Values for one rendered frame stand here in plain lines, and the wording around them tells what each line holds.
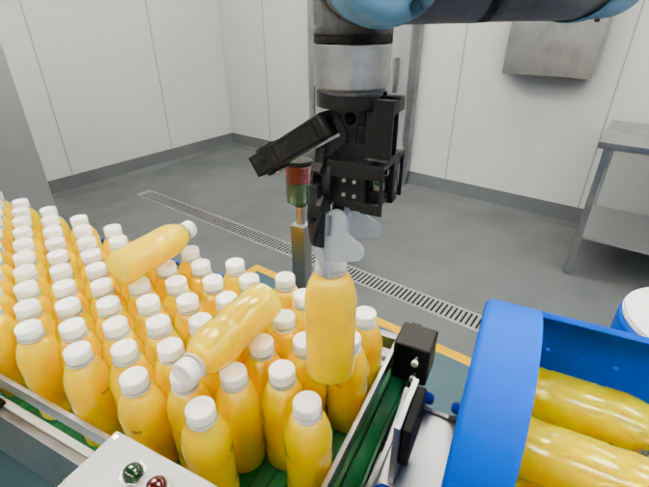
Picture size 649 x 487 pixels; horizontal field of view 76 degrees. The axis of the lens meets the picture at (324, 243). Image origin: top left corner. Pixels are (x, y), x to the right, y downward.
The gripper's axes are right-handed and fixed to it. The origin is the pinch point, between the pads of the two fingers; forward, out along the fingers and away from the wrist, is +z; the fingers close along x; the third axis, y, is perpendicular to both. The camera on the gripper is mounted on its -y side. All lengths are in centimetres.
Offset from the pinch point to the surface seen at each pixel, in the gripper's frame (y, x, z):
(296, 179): -25.6, 35.6, 5.0
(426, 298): -18, 177, 127
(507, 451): 23.5, -9.2, 10.8
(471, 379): 18.9, -5.2, 6.9
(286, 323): -11.0, 6.0, 18.5
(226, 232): -185, 194, 126
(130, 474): -11.8, -25.0, 16.8
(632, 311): 44, 44, 24
